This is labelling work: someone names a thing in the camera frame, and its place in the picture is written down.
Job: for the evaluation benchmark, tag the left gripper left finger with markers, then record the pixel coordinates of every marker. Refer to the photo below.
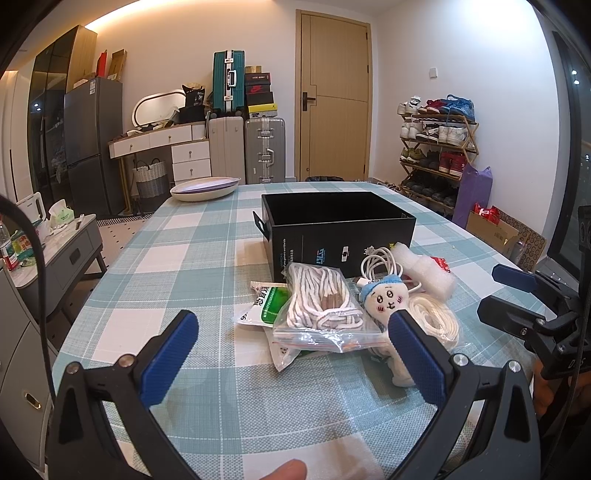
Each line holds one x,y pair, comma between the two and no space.
82,444

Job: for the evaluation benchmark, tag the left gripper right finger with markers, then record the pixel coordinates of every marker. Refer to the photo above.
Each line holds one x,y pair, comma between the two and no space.
505,443

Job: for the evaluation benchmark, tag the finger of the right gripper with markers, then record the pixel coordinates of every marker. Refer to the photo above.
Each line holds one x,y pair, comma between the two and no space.
514,278
510,318

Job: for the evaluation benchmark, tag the white plush doll blue hat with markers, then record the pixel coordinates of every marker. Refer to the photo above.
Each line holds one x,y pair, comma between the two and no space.
381,299

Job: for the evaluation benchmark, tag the white medicine packet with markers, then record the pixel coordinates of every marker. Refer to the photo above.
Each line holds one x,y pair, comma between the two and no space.
282,356

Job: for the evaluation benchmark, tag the green medicine packet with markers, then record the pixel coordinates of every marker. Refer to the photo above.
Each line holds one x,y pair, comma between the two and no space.
270,298

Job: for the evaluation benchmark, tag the red white balloon packet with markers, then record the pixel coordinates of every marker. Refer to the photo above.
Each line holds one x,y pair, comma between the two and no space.
442,263

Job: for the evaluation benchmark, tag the person's left hand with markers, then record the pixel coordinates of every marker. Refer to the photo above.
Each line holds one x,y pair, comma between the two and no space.
293,470

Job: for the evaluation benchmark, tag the cardboard box on floor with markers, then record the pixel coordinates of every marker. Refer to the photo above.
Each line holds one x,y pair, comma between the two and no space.
517,242

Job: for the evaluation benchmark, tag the purple bag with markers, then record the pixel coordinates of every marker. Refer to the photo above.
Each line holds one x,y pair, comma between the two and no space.
475,188

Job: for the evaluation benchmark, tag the wooden shoe rack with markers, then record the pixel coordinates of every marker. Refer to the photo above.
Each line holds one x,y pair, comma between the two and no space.
438,138

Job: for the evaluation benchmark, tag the black cardboard box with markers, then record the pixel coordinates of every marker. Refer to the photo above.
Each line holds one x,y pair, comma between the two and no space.
333,229

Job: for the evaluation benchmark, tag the grey side cabinet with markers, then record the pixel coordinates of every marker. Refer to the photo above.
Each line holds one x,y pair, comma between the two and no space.
72,254

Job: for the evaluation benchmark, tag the plastic water bottle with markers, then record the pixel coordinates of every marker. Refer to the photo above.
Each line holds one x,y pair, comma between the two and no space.
8,253

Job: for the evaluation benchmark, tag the tissue pack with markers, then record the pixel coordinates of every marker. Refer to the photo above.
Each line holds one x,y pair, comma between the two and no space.
60,214

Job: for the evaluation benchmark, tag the woven laundry basket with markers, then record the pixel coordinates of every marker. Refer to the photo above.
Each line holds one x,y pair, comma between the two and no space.
152,184

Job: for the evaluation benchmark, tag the silver suitcase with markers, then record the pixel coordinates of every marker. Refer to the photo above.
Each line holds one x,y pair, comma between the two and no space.
265,150

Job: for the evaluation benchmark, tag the wooden door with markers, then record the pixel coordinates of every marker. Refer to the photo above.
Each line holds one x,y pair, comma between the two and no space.
334,84

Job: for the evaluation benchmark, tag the oval white tray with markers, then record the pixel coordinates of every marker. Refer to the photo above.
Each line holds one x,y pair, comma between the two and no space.
204,189

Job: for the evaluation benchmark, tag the stacked shoe boxes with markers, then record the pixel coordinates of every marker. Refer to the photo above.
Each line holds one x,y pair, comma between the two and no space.
259,93

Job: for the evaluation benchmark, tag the beige suitcase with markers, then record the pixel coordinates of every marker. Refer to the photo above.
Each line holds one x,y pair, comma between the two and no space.
227,147

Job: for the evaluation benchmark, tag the white drawer desk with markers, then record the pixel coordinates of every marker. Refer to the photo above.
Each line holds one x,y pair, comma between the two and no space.
187,145

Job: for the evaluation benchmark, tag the dark grey refrigerator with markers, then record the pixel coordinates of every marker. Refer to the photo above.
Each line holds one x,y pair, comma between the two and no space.
92,119

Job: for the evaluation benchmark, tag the teal suitcase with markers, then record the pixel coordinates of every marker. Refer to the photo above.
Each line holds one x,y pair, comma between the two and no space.
228,82

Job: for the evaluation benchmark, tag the oval mirror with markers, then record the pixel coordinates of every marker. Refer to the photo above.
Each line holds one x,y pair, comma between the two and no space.
159,107

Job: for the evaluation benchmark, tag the black glass cabinet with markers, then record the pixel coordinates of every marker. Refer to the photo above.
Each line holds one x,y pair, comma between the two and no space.
55,71

